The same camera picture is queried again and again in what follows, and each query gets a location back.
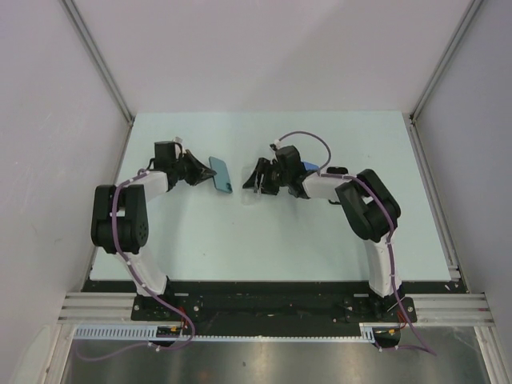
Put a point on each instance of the black phone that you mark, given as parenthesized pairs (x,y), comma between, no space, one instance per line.
(222,182)

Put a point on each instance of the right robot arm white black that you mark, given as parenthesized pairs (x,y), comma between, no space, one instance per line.
(370,209)

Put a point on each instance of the aluminium frame post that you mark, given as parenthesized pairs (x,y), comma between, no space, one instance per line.
(447,56)
(86,38)

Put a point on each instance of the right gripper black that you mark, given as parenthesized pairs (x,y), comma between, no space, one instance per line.
(264,167)

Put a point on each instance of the left aluminium frame post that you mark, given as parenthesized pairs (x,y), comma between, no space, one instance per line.
(86,38)

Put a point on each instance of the white slotted cable duct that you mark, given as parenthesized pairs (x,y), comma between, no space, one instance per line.
(154,333)

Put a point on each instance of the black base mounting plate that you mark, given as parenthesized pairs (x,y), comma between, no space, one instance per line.
(277,307)

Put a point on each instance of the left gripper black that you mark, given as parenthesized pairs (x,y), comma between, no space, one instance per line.
(200,171)

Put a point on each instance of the blue phone without case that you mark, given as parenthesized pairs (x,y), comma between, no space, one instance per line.
(310,166)

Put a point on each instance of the aluminium rail front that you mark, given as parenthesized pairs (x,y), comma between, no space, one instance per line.
(101,308)

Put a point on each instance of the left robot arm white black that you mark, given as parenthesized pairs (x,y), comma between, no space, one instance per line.
(120,223)

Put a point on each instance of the right aluminium frame post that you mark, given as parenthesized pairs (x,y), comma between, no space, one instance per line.
(447,56)

